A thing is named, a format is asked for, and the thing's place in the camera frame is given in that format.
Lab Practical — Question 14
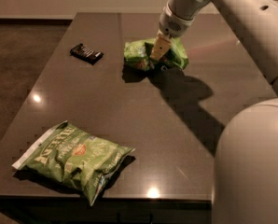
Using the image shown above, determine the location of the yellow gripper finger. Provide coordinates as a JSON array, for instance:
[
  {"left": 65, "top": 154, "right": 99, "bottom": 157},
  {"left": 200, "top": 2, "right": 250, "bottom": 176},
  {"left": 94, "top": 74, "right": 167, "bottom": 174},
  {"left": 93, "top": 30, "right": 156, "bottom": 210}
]
[{"left": 150, "top": 32, "right": 171, "bottom": 61}]

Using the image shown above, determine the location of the black rxbar chocolate bar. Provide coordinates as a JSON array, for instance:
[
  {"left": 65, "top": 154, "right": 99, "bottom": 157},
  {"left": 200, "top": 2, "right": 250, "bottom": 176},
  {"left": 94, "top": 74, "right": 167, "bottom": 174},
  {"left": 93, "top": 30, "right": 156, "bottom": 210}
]
[{"left": 70, "top": 43, "right": 104, "bottom": 65}]

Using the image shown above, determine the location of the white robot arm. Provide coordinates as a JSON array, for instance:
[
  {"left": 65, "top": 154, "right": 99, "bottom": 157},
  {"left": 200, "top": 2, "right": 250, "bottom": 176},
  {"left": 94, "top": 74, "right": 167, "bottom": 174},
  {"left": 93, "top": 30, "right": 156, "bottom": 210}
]
[{"left": 152, "top": 0, "right": 278, "bottom": 224}]

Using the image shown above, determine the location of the green kettle chips bag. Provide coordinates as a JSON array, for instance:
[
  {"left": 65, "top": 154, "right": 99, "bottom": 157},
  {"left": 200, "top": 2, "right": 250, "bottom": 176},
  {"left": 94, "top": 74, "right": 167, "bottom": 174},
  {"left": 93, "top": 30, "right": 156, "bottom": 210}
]
[{"left": 12, "top": 121, "right": 133, "bottom": 203}]

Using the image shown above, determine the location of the green rice chip bag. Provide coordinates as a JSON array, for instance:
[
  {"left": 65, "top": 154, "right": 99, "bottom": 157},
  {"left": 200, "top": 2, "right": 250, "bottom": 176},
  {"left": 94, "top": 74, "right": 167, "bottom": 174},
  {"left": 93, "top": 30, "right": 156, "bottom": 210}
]
[{"left": 124, "top": 38, "right": 189, "bottom": 72}]

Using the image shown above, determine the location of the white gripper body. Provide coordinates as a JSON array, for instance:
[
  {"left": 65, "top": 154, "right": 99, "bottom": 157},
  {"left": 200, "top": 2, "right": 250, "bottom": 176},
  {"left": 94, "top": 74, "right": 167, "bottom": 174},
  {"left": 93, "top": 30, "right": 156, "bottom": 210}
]
[{"left": 159, "top": 3, "right": 195, "bottom": 37}]

